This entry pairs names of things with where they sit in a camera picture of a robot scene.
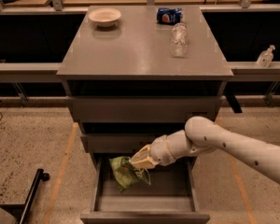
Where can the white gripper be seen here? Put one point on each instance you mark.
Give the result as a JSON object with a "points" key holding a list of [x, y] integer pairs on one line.
{"points": [[159, 150]]}

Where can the green jalapeno chip bag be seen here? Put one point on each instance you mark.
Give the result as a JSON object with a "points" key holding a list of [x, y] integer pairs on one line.
{"points": [[126, 175]]}

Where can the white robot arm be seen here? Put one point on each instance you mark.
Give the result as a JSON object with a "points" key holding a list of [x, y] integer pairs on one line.
{"points": [[202, 135]]}

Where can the grey middle drawer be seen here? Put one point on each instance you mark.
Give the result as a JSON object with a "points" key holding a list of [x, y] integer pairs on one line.
{"points": [[116, 143]]}

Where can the grey open bottom drawer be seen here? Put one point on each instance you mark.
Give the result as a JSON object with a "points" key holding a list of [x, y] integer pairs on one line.
{"points": [[170, 198]]}

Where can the grey top drawer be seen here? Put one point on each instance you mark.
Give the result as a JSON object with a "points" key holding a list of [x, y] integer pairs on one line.
{"points": [[142, 110]]}

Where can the grey drawer cabinet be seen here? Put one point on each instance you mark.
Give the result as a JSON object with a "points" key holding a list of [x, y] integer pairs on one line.
{"points": [[133, 59]]}

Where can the clear plastic water bottle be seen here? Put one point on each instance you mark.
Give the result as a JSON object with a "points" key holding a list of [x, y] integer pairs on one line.
{"points": [[179, 40]]}

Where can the black cart leg with wheel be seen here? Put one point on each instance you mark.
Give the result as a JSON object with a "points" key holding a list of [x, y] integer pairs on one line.
{"points": [[20, 211]]}

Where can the blue pepsi can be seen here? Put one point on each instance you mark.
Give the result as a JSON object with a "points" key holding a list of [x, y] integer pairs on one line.
{"points": [[170, 16]]}

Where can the white ceramic bowl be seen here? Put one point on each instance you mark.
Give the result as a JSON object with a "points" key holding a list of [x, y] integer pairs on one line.
{"points": [[105, 17]]}

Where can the clear pump soap bottle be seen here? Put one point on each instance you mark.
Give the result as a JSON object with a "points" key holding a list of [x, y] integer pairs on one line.
{"points": [[266, 57]]}

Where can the grey metal rail shelf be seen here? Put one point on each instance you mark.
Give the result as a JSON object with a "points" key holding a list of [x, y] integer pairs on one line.
{"points": [[29, 72]]}

